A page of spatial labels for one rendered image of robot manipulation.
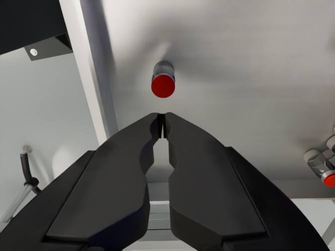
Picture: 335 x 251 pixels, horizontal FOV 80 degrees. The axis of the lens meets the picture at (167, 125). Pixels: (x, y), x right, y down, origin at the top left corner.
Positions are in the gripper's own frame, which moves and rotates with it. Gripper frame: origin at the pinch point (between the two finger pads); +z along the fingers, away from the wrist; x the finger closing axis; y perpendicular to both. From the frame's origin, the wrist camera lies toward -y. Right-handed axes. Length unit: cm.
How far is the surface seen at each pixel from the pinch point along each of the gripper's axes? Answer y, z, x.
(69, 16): -5.0, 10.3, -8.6
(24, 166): 85, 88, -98
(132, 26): -4.0, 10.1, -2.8
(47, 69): 24, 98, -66
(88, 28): -4.2, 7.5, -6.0
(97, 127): 7.3, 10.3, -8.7
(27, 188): 98, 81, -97
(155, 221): 96, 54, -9
